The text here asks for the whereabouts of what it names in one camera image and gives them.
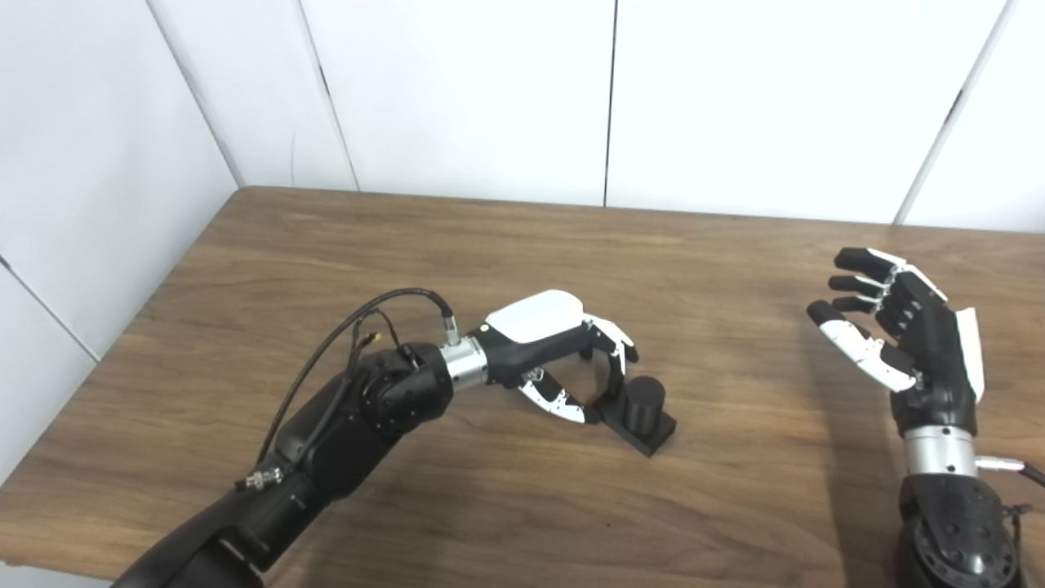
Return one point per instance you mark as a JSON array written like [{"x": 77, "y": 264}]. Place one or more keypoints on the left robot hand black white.
[{"x": 535, "y": 318}]

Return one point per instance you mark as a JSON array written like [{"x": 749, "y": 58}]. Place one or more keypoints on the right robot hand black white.
[{"x": 931, "y": 351}]

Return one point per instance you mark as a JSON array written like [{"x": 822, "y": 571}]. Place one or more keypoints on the black peg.
[{"x": 641, "y": 408}]

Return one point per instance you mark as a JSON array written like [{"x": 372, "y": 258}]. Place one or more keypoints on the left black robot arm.
[{"x": 343, "y": 441}]

